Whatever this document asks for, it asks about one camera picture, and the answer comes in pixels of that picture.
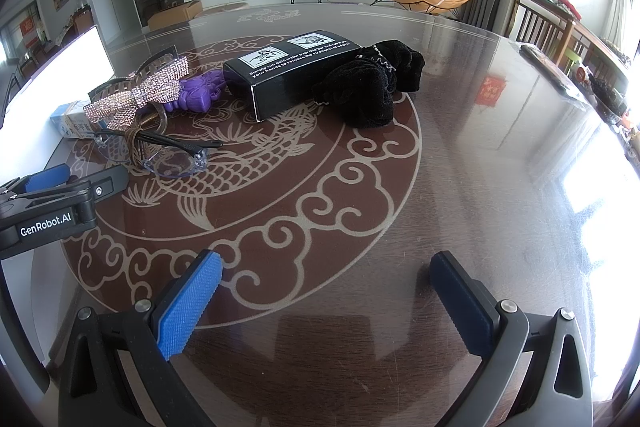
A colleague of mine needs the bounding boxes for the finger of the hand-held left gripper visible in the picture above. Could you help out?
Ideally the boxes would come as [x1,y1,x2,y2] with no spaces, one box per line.
[30,166,130,204]
[0,163,72,198]

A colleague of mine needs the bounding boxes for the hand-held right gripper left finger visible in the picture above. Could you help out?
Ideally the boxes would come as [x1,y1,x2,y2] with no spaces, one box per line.
[59,249,223,427]

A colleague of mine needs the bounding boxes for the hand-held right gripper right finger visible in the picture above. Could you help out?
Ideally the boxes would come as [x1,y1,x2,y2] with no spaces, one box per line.
[430,251,593,427]

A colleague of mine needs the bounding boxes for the blue white ointment box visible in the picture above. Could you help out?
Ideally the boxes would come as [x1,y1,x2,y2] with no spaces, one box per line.
[50,101,101,140]

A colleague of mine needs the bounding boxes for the clear safety glasses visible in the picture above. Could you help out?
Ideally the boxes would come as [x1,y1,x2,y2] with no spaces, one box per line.
[94,127,224,180]

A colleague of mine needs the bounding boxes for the rhinestone bow hair claw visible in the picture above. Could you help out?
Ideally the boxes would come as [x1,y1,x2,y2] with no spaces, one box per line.
[84,44,191,132]

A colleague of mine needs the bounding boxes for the white cardboard box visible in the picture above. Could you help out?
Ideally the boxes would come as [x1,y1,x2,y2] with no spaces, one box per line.
[0,26,117,130]

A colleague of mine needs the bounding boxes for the black scrunchie with chain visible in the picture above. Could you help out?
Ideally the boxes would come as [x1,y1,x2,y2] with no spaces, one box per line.
[314,39,426,128]

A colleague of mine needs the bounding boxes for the dark patterned desktop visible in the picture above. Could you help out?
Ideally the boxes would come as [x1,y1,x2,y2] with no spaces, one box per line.
[0,4,640,427]

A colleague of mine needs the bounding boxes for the purple plastic toy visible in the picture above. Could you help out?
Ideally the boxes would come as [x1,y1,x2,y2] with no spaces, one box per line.
[165,74,228,114]

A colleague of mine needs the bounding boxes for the red door banner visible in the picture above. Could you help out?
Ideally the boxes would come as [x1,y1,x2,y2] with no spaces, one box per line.
[20,17,38,50]

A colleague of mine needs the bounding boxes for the brown cardboard box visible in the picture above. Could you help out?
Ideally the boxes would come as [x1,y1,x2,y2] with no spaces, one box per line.
[147,0,203,30]

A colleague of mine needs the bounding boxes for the black printed box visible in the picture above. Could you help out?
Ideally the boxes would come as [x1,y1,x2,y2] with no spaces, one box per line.
[222,28,357,124]

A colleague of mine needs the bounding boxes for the beige pet bed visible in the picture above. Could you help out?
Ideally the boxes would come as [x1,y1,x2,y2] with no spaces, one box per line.
[195,2,249,18]

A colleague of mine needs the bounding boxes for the clear plastic packet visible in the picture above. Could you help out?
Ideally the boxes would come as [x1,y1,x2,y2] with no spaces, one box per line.
[520,44,588,108]

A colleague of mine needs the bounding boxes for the wooden side table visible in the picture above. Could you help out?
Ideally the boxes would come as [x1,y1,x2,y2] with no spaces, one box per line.
[565,0,640,72]

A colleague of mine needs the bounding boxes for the white sheer curtain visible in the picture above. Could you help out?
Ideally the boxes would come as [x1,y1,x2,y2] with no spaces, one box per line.
[607,0,640,52]

